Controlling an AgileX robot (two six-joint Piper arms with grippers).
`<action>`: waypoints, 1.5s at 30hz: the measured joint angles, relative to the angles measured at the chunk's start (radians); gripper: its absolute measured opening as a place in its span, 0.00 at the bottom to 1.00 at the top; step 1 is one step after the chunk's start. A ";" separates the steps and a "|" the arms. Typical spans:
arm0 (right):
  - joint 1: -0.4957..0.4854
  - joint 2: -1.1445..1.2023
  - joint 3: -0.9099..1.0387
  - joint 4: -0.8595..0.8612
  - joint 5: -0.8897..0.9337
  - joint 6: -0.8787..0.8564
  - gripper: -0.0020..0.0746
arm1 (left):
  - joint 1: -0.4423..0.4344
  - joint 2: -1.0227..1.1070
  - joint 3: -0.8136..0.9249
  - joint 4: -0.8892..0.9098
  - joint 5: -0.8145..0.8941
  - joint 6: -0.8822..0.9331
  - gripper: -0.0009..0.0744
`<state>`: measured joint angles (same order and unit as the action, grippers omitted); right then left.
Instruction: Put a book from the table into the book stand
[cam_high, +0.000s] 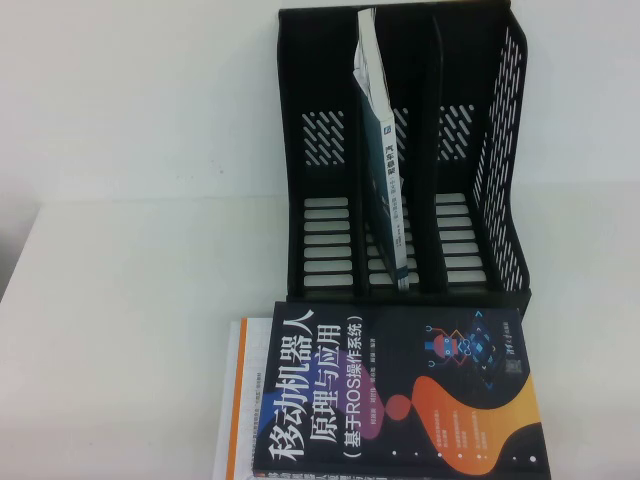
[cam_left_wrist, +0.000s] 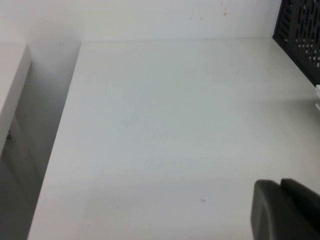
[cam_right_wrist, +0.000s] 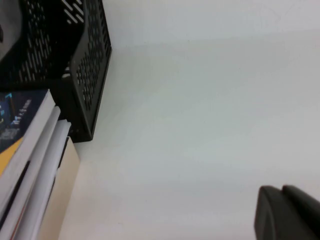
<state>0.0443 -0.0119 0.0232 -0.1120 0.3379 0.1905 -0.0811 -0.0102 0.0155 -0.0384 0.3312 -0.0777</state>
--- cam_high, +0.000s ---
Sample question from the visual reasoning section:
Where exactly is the dark blue robot cover book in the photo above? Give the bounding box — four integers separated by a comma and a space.
251, 299, 554, 480

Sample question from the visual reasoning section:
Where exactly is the teal book with white spine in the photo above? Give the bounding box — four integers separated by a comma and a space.
351, 7, 412, 292

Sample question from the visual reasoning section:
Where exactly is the black plastic book stand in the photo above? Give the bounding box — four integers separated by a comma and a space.
276, 0, 534, 319

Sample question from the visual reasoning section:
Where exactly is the white orange ROS2 book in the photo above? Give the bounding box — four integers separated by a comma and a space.
224, 317, 277, 480

